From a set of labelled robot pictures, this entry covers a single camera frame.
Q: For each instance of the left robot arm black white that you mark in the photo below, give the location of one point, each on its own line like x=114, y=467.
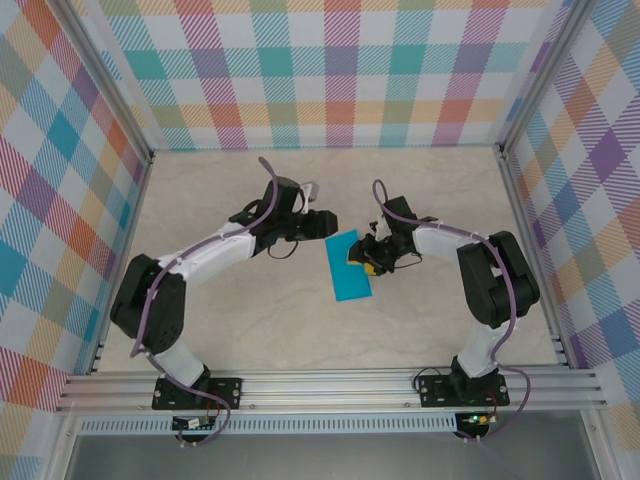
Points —
x=200, y=257

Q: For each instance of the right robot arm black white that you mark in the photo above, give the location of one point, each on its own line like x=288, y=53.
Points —
x=500, y=285

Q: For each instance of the grey metal sheet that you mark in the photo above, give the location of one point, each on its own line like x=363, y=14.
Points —
x=325, y=457

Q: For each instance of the circuit board with green light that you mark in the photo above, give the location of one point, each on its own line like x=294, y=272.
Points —
x=477, y=419

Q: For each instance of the small dark circuit board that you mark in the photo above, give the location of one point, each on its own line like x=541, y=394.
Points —
x=192, y=424

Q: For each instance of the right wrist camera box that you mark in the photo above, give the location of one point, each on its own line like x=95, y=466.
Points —
x=382, y=230

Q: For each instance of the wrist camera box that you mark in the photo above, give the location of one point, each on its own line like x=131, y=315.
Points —
x=382, y=230
x=312, y=191

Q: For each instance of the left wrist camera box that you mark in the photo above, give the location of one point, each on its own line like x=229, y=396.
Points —
x=312, y=191

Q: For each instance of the long aluminium base rail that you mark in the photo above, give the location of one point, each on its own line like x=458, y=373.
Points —
x=325, y=390

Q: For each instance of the aluminium side rail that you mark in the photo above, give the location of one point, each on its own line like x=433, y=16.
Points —
x=530, y=250
x=126, y=250

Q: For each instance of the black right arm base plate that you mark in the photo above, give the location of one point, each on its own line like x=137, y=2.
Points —
x=435, y=390

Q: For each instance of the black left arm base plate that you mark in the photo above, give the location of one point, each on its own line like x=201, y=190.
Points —
x=227, y=392

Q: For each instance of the aluminium frame post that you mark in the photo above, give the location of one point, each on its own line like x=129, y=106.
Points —
x=539, y=75
x=107, y=75

